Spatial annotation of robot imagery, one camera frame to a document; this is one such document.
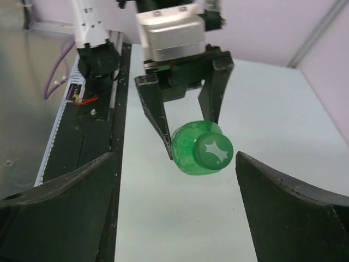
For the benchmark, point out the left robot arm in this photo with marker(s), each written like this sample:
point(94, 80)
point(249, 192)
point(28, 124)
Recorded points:
point(99, 58)

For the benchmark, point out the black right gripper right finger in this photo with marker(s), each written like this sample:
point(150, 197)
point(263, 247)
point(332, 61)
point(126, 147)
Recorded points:
point(291, 220)

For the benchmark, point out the green bottle cap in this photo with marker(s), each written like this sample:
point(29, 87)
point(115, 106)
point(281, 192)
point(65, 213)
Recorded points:
point(213, 151)

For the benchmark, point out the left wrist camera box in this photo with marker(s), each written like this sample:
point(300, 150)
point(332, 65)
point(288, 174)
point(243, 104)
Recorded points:
point(172, 33)

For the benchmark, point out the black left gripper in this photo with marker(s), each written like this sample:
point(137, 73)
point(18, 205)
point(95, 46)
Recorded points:
point(169, 80)

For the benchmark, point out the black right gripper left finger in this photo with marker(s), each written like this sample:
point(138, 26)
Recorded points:
point(60, 220)

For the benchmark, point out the white slotted cable duct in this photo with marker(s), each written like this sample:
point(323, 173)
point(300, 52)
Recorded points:
point(49, 146)

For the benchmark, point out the left aluminium frame post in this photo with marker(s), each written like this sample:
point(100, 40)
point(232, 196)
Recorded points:
point(325, 22)

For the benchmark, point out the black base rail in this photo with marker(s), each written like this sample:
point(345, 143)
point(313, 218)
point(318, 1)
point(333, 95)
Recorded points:
point(89, 131)

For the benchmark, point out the green plastic bottle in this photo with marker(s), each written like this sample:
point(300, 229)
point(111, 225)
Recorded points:
point(183, 141)

